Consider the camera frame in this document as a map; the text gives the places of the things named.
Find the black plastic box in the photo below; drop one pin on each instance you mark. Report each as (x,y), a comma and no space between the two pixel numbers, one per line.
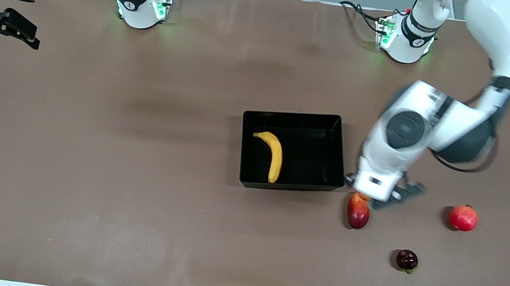
(312,161)

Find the yellow banana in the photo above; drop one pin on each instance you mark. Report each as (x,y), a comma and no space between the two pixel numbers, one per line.
(275,158)

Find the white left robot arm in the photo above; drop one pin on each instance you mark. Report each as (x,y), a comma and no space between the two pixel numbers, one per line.
(496,27)

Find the red yellow mango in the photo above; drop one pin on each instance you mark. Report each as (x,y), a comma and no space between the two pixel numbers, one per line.
(358,215)

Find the dark purple mangosteen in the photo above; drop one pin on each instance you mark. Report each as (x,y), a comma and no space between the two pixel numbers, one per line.
(406,260)

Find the red pomegranate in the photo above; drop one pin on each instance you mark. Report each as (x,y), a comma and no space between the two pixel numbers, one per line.
(463,218)

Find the brown table mat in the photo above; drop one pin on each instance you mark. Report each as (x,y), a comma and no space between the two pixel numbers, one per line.
(124,219)

